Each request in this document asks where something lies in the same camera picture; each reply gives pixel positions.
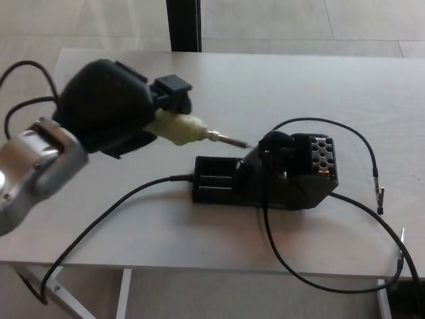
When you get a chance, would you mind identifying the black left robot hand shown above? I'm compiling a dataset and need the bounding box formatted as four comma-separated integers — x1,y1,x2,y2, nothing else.
52,58,193,160

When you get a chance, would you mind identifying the tape-wrapped soldering iron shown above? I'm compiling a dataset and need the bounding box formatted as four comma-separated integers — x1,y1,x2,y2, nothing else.
145,108,253,148

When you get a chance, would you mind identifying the black soldering iron base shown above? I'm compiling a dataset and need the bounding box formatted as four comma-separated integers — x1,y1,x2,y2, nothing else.
191,131,339,212

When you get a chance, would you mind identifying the black vertical pillar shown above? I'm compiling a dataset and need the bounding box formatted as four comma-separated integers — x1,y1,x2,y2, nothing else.
167,0,203,53

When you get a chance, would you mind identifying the white table leg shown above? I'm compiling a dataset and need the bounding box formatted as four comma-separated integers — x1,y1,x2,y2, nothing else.
114,268,133,319
377,278,392,319

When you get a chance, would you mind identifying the white diagonal table brace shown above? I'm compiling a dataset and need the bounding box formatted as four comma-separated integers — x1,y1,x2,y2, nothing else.
13,265,94,319

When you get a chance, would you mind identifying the black object under table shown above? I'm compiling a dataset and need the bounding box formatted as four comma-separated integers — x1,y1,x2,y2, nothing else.
386,282,425,319

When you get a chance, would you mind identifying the black robot wrist cable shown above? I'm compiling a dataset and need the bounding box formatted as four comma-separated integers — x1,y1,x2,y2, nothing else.
3,96,56,140

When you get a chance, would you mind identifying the black soldering iron cable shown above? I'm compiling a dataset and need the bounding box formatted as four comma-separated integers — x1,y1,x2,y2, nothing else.
0,60,195,305

